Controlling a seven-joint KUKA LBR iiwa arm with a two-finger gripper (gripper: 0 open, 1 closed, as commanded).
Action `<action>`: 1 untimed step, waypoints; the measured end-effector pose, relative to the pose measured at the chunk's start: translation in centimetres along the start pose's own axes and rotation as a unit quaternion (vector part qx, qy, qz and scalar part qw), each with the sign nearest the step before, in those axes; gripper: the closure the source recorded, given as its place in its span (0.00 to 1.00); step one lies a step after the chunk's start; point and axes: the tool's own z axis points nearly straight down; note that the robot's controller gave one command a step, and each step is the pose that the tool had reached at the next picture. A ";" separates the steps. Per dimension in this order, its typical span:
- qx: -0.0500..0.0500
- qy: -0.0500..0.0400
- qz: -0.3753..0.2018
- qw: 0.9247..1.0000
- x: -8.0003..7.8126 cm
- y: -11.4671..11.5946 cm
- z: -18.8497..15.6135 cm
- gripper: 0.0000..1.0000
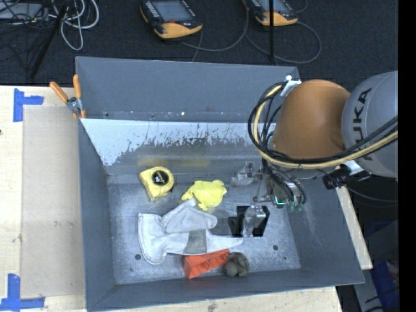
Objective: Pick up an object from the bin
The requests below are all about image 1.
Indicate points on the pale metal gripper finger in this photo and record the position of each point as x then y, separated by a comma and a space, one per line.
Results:
243, 176
253, 216

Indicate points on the black open box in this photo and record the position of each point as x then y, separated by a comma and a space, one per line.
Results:
234, 224

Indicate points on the yellow soft toy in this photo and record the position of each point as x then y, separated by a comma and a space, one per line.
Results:
208, 193

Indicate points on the brown toy turtle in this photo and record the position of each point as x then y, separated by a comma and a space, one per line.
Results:
237, 265

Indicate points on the orange-red wedge block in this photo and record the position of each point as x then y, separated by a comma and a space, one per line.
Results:
203, 265

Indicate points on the yellow tape measure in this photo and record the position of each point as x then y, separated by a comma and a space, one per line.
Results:
157, 182

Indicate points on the white work glove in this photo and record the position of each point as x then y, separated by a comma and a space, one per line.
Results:
156, 239

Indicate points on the grey metal bin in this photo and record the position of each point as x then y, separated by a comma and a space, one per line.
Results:
182, 89

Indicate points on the pale cardboard board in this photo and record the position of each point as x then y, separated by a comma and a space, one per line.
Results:
48, 190

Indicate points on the black cylinder on white bracket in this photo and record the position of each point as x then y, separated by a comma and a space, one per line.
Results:
336, 177

